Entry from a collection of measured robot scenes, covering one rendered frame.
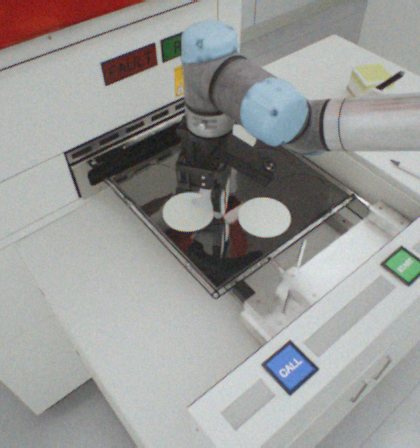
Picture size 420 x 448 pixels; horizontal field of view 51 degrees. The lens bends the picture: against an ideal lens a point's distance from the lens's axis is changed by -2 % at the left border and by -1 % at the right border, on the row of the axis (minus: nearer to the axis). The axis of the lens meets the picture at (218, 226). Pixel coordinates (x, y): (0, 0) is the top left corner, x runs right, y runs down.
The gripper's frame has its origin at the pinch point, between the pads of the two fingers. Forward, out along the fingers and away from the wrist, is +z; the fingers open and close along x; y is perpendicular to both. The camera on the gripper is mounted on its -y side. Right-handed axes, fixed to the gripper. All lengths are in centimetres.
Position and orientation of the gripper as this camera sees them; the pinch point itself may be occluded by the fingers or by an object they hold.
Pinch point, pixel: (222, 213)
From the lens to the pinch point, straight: 83.5
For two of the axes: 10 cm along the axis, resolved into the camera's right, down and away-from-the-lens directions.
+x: -2.5, 7.4, -6.2
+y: -9.7, -1.9, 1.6
